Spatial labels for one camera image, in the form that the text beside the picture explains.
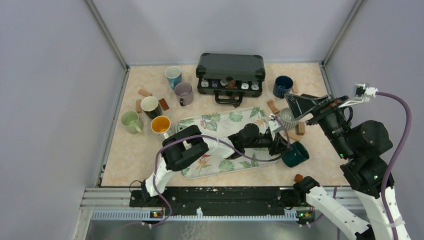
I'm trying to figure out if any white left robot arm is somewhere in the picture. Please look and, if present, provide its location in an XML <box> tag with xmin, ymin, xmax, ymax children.
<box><xmin>141</xmin><ymin>123</ymin><xmax>292</xmax><ymax>207</ymax></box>

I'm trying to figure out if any wooden block left upper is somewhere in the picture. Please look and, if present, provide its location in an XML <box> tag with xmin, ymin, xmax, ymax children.
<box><xmin>138</xmin><ymin>89</ymin><xmax>153</xmax><ymax>97</ymax></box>

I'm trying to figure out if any light blue dotted mug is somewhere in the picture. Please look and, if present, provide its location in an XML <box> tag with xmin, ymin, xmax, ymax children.
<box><xmin>165</xmin><ymin>66</ymin><xmax>183</xmax><ymax>90</ymax></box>

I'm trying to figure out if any dark wooden block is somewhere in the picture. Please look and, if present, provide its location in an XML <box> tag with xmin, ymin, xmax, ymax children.
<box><xmin>295</xmin><ymin>121</ymin><xmax>306</xmax><ymax>136</ymax></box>

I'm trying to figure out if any grey striped ribbed cup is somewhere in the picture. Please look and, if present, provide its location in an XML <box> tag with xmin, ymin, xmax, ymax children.
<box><xmin>278</xmin><ymin>107</ymin><xmax>299</xmax><ymax>130</ymax></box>

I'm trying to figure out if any light green mug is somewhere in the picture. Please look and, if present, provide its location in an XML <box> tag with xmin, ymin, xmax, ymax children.
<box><xmin>120</xmin><ymin>111</ymin><xmax>144</xmax><ymax>134</ymax></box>

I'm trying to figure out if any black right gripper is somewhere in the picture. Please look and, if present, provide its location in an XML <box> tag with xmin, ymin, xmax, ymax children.
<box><xmin>283</xmin><ymin>92</ymin><xmax>353</xmax><ymax>158</ymax></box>

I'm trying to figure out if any small red-brown block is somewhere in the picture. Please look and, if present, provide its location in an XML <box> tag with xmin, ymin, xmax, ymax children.
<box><xmin>294</xmin><ymin>174</ymin><xmax>304</xmax><ymax>183</ymax></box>

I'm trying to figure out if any dark blue mug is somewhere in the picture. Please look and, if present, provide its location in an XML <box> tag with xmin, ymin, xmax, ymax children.
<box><xmin>272</xmin><ymin>75</ymin><xmax>294</xmax><ymax>99</ymax></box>

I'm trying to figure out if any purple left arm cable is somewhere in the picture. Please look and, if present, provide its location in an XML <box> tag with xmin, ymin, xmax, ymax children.
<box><xmin>128</xmin><ymin>114</ymin><xmax>292</xmax><ymax>229</ymax></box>

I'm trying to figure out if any lilac purple mug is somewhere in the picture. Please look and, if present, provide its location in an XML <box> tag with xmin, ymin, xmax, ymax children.
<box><xmin>174</xmin><ymin>82</ymin><xmax>194</xmax><ymax>107</ymax></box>

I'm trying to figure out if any light wooden block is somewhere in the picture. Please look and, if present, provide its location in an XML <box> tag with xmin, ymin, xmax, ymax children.
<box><xmin>267</xmin><ymin>99</ymin><xmax>280</xmax><ymax>115</ymax></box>

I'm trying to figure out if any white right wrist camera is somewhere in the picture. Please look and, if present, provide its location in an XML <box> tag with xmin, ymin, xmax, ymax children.
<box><xmin>339</xmin><ymin>82</ymin><xmax>379</xmax><ymax>108</ymax></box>

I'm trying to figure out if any floral white serving tray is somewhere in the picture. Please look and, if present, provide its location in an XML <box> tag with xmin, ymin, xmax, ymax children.
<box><xmin>174</xmin><ymin>105</ymin><xmax>280</xmax><ymax>180</ymax></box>

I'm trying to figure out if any wooden block right rear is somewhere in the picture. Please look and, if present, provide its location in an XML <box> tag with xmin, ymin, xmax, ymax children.
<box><xmin>283</xmin><ymin>131</ymin><xmax>302</xmax><ymax>142</ymax></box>

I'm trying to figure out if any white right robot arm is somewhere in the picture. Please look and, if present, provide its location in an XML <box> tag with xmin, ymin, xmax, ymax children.
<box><xmin>285</xmin><ymin>88</ymin><xmax>410</xmax><ymax>240</ymax></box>

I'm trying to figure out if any dark teal mug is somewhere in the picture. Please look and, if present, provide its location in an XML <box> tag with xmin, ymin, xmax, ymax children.
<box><xmin>282</xmin><ymin>141</ymin><xmax>310</xmax><ymax>168</ymax></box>

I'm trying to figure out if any black glossy mug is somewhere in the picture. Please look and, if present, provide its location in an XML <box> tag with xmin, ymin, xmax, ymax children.
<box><xmin>140</xmin><ymin>96</ymin><xmax>162</xmax><ymax>120</ymax></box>

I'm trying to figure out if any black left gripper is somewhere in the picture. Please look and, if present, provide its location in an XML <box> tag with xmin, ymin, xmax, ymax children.
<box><xmin>244</xmin><ymin>131</ymin><xmax>293</xmax><ymax>157</ymax></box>

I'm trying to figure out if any dark green carrying case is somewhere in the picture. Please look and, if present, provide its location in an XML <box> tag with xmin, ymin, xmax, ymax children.
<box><xmin>195</xmin><ymin>52</ymin><xmax>266</xmax><ymax>105</ymax></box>

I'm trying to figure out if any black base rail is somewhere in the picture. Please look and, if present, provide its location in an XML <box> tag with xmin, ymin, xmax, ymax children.
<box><xmin>129</xmin><ymin>176</ymin><xmax>319</xmax><ymax>217</ymax></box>

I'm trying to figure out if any wooden block left lower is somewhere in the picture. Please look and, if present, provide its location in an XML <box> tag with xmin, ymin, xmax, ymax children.
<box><xmin>159</xmin><ymin>98</ymin><xmax>170</xmax><ymax>111</ymax></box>

